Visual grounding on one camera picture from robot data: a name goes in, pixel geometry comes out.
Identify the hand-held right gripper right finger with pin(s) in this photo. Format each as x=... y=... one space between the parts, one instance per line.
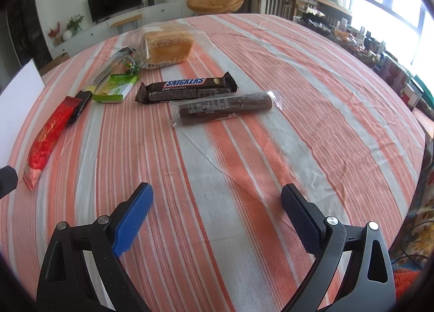
x=301 y=220

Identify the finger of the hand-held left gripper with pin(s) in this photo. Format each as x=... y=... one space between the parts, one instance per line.
x=7 y=181

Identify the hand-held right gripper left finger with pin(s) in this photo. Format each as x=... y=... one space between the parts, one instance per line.
x=134 y=220

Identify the red snack packet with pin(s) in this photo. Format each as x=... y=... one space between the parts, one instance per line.
x=47 y=135

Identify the black snack packet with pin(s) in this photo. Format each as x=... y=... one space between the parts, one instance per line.
x=81 y=103

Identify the light green wafer packet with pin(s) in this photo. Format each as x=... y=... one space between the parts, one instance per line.
x=117 y=88

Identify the brown roll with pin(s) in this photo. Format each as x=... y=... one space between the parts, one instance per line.
x=220 y=107

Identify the long striped snack packet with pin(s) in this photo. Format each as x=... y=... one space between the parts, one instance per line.
x=106 y=73

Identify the small clear candy bag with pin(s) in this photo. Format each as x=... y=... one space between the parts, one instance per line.
x=130 y=64

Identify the orange striped tablecloth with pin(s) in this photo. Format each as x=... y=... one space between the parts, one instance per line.
x=237 y=162

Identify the floral cloth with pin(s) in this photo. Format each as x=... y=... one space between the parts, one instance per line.
x=417 y=223

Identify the cardboard box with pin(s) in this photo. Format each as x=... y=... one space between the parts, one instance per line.
x=56 y=61

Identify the brown chocolate bar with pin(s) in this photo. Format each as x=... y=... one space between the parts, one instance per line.
x=183 y=90

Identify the red flowers in vase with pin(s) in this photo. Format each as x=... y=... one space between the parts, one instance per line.
x=55 y=32

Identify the black shelf unit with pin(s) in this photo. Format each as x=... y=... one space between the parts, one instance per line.
x=28 y=23

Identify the plant in white vase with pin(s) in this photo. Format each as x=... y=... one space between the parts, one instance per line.
x=73 y=25

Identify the bread loaf in clear bag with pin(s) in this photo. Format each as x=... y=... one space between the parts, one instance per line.
x=169 y=44

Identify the cluttered side table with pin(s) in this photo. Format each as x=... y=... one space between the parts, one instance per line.
x=359 y=44

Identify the wooden stool with metal legs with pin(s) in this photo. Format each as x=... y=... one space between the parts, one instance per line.
x=125 y=21

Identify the black television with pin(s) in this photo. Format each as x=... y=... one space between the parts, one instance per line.
x=113 y=1

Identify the white television cabinet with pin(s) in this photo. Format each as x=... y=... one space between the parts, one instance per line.
x=159 y=12

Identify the wooden dining table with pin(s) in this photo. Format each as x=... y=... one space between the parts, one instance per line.
x=325 y=1

